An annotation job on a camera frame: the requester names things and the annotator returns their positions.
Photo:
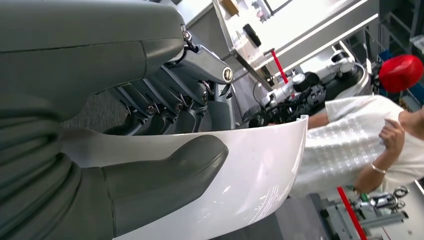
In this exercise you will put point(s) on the red bar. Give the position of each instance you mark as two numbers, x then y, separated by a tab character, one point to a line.
280	66

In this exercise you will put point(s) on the red strip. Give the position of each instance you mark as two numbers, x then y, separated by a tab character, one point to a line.
351	215

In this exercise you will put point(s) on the person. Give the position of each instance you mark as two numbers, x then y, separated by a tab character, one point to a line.
344	145

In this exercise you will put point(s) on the cardboard box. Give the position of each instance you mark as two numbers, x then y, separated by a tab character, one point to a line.
230	6

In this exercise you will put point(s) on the white table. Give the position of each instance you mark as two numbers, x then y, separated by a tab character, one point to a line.
314	26

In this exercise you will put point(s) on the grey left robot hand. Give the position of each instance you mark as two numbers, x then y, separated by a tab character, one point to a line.
82	49

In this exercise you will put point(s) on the metal fixture assembly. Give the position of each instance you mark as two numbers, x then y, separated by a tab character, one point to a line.
381	200

